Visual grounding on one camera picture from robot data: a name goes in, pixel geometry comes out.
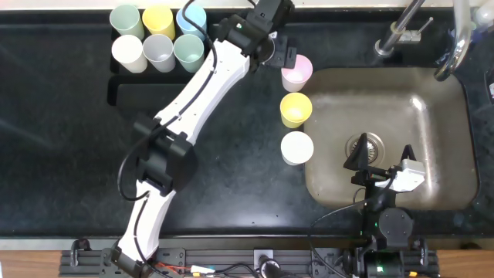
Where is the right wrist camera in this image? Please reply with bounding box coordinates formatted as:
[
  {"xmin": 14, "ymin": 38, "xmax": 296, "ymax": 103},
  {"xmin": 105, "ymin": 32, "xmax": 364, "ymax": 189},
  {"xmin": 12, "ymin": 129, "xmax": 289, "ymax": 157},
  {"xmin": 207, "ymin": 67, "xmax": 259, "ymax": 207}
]
[{"xmin": 376, "ymin": 158, "xmax": 425, "ymax": 193}]

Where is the mounting rail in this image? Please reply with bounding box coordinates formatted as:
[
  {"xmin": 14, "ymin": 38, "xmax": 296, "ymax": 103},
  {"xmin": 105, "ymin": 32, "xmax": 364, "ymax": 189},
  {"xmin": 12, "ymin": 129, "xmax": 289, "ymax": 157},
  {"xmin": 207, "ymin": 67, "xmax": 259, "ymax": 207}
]
[{"xmin": 59, "ymin": 239, "xmax": 441, "ymax": 278}]

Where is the yellow cup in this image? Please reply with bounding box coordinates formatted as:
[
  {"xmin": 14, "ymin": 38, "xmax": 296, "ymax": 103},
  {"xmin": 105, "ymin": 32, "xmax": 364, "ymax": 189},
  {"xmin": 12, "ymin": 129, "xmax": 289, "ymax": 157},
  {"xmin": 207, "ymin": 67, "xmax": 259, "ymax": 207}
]
[
  {"xmin": 279, "ymin": 91, "xmax": 313, "ymax": 129},
  {"xmin": 141, "ymin": 4, "xmax": 176, "ymax": 41}
]

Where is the grey cup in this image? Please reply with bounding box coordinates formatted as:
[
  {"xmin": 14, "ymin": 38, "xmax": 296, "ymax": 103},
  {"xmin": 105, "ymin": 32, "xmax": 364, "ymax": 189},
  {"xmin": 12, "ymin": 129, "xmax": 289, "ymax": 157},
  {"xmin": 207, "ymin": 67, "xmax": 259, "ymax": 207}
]
[{"xmin": 142, "ymin": 33, "xmax": 177, "ymax": 73}]

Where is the blue cup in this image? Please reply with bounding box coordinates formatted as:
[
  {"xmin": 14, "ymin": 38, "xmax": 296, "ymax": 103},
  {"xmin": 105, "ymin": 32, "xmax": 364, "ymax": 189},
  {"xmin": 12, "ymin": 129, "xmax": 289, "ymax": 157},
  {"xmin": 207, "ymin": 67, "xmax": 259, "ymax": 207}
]
[{"xmin": 175, "ymin": 3, "xmax": 208, "ymax": 42}]

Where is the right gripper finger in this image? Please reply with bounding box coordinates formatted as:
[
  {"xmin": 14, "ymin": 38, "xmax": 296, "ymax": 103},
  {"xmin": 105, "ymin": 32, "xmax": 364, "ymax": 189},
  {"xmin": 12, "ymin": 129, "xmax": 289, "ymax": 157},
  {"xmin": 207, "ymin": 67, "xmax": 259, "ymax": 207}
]
[
  {"xmin": 401, "ymin": 144, "xmax": 418, "ymax": 161},
  {"xmin": 343, "ymin": 133, "xmax": 370, "ymax": 171}
]

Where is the steel sink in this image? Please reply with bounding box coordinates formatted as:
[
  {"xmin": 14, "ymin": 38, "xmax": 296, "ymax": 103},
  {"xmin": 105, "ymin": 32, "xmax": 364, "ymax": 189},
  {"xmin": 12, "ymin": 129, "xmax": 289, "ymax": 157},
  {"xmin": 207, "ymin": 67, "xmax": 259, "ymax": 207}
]
[{"xmin": 303, "ymin": 67, "xmax": 479, "ymax": 212}]

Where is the steel tap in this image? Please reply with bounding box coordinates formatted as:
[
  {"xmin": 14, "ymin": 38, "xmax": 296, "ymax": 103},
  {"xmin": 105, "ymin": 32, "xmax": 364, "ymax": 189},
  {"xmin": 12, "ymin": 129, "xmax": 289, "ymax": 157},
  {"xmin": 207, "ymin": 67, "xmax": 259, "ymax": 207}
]
[{"xmin": 373, "ymin": 0, "xmax": 486, "ymax": 82}]

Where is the blue soap bottle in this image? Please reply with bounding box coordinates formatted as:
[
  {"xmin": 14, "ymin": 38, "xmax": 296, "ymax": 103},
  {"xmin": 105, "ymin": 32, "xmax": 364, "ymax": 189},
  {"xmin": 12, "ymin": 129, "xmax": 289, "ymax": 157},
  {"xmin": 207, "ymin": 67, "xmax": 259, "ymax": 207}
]
[{"xmin": 473, "ymin": 2, "xmax": 494, "ymax": 43}]

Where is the black cable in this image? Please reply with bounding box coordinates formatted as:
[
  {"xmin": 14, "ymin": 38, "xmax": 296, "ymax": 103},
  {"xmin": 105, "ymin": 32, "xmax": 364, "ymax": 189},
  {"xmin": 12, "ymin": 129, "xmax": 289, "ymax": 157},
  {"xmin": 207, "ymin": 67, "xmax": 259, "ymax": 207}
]
[
  {"xmin": 307, "ymin": 175, "xmax": 397, "ymax": 278},
  {"xmin": 117, "ymin": 0, "xmax": 219, "ymax": 202}
]

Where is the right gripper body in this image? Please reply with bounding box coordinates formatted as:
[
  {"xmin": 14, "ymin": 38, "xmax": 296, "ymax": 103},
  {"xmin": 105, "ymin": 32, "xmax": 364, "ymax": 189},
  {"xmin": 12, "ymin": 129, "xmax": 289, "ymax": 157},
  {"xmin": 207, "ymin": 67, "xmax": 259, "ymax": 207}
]
[{"xmin": 350, "ymin": 166, "xmax": 394, "ymax": 185}]

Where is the green cup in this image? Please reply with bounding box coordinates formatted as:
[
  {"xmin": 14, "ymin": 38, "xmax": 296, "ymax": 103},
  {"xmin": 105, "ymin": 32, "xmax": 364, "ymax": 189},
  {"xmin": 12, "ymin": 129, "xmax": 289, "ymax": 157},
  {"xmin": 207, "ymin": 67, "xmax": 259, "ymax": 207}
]
[
  {"xmin": 109, "ymin": 3, "xmax": 145, "ymax": 39},
  {"xmin": 173, "ymin": 33, "xmax": 205, "ymax": 73}
]

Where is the pink cup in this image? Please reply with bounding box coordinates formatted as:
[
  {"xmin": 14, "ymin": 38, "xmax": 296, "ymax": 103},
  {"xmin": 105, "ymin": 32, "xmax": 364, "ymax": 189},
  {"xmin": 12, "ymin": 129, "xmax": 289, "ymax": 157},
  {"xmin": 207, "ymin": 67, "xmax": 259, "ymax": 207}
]
[{"xmin": 280, "ymin": 53, "xmax": 313, "ymax": 93}]

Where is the white cup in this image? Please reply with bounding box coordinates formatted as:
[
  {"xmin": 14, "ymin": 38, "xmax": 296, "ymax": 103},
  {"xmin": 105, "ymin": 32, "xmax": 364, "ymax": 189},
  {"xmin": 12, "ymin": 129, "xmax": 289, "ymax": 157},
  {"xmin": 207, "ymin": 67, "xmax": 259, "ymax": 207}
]
[
  {"xmin": 280, "ymin": 131, "xmax": 315, "ymax": 166},
  {"xmin": 111, "ymin": 34, "xmax": 148, "ymax": 73}
]

